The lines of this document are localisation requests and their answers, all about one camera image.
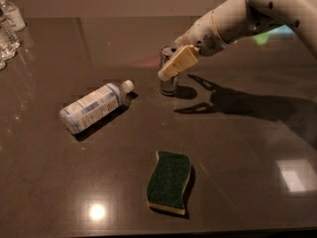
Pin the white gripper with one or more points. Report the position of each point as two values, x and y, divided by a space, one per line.
200 34

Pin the green yellow sponge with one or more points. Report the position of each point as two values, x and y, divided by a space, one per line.
167 185

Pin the white labelled bottle at edge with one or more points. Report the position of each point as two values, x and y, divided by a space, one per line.
13 14

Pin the silver blue redbull can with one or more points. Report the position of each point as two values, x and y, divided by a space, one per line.
169 87

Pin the lying plastic water bottle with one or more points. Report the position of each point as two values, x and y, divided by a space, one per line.
86 111

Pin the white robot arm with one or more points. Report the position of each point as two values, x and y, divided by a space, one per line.
299 15

